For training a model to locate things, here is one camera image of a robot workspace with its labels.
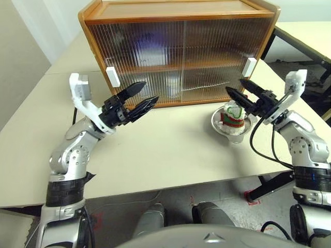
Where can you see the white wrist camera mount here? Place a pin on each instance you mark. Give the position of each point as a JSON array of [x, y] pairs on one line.
[[296, 82], [82, 103]]

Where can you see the knitted white red green toy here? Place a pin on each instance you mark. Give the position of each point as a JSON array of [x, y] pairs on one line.
[[232, 121]]

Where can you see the wooden cabinet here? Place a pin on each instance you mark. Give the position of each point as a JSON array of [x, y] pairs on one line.
[[168, 10]]

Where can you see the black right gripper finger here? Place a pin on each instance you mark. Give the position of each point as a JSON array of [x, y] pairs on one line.
[[241, 99], [253, 87]]

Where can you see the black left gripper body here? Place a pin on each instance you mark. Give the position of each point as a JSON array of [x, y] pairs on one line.
[[115, 113]]

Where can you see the black metal table frame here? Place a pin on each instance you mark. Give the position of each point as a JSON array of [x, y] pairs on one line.
[[300, 44]]

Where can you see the purple box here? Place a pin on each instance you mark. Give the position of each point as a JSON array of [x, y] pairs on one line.
[[152, 50]]

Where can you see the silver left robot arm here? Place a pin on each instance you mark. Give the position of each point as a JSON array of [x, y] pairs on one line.
[[72, 160]]

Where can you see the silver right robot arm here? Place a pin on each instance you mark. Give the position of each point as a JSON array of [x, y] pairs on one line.
[[307, 155]]

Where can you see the grey right robot leg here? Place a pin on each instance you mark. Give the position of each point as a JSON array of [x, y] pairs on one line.
[[210, 214]]

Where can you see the black table leg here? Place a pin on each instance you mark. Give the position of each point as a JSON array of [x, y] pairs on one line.
[[274, 186]]

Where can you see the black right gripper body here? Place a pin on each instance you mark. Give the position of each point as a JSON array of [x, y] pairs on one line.
[[266, 104]]

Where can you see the metal bowl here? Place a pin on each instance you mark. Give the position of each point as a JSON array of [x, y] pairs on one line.
[[235, 138]]

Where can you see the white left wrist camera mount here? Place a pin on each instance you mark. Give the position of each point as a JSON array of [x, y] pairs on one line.
[[82, 103]]

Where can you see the grey robot torso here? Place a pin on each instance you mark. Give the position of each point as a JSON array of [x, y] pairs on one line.
[[207, 239]]

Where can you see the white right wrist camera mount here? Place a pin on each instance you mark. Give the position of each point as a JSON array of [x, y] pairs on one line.
[[296, 82]]

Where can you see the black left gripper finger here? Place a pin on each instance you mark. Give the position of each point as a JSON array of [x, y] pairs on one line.
[[144, 107], [133, 90]]

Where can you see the grey robot leg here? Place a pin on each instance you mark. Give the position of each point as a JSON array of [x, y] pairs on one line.
[[150, 219], [210, 214]]

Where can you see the ribbed glass sliding door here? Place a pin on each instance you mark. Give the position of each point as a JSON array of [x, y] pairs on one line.
[[222, 51], [124, 46]]

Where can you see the grey left robot leg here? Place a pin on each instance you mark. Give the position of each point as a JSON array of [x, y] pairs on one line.
[[150, 219]]

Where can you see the white bottle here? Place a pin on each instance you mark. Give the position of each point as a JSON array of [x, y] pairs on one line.
[[172, 86]]

